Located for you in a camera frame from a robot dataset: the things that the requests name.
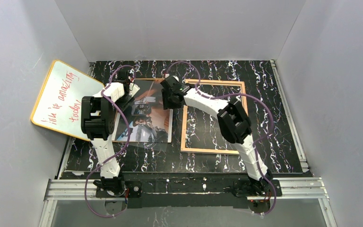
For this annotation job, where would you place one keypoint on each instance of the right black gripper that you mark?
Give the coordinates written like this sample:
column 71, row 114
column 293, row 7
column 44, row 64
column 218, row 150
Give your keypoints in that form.
column 168, row 100

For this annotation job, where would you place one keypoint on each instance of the yellow rimmed whiteboard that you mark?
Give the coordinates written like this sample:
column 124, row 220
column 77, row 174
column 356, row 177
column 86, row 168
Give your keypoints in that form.
column 58, row 106

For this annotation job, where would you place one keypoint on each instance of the wooden picture frame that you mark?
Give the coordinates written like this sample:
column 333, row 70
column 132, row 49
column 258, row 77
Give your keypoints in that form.
column 200, row 132

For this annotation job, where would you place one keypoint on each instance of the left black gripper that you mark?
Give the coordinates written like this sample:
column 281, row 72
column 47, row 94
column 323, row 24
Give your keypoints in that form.
column 126, row 99

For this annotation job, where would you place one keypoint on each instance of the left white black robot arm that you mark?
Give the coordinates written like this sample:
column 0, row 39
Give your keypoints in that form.
column 98, row 123

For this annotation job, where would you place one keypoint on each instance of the aluminium rail base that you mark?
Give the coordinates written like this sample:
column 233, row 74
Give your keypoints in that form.
column 192, row 191

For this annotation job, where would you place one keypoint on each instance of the printed photo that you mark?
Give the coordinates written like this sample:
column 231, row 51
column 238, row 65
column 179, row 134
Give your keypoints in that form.
column 147, row 116

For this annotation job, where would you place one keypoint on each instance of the black marble pattern mat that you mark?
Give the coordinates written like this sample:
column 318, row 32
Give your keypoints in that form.
column 278, row 152

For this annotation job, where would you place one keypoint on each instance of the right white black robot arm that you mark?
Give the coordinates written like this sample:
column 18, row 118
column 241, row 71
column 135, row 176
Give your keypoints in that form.
column 234, row 123

